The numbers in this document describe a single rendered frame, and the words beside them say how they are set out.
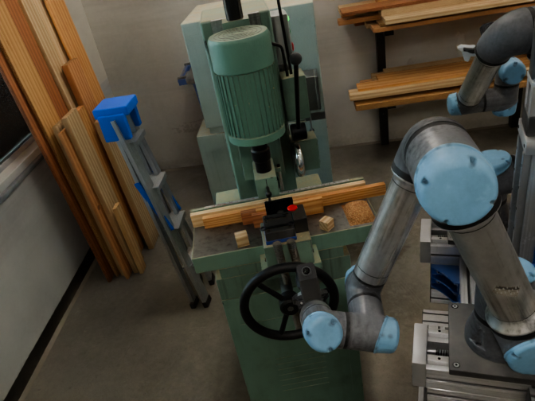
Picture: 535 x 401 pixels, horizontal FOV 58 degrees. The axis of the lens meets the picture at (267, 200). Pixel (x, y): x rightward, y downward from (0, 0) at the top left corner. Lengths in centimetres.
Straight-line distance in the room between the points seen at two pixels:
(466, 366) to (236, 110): 88
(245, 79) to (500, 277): 81
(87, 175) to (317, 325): 205
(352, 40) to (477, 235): 302
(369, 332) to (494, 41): 82
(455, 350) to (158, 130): 326
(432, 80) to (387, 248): 256
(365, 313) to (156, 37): 313
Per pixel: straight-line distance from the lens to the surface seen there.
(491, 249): 90
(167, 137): 412
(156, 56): 391
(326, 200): 164
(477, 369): 126
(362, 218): 155
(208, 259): 153
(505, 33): 142
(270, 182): 153
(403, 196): 97
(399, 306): 255
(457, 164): 77
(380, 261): 105
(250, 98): 138
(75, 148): 277
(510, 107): 181
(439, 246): 169
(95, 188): 285
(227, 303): 165
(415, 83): 349
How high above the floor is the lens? 179
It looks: 31 degrees down
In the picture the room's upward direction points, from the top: 11 degrees counter-clockwise
